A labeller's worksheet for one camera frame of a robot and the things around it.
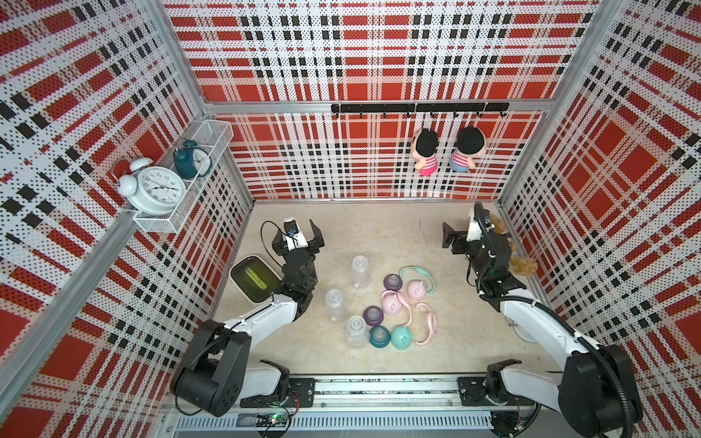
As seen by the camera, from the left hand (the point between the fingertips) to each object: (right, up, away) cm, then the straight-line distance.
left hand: (301, 225), depth 82 cm
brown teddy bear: (+72, -14, +8) cm, 74 cm away
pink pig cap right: (+36, -22, +6) cm, 43 cm away
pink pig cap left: (+28, -26, +4) cm, 38 cm away
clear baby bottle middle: (+10, -27, +3) cm, 29 cm away
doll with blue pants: (+56, +29, +11) cm, 64 cm away
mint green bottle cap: (+30, -34, -3) cm, 46 cm away
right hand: (+49, +1, 0) cm, 49 cm away
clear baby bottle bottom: (+17, -33, -1) cm, 38 cm away
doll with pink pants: (+40, +28, +14) cm, 51 cm away
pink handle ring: (+32, -25, +3) cm, 40 cm away
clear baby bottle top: (+18, -16, +6) cm, 24 cm away
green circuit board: (-5, -51, -13) cm, 53 cm away
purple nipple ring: (+22, -30, +4) cm, 37 cm away
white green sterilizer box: (-18, -18, +8) cm, 27 cm away
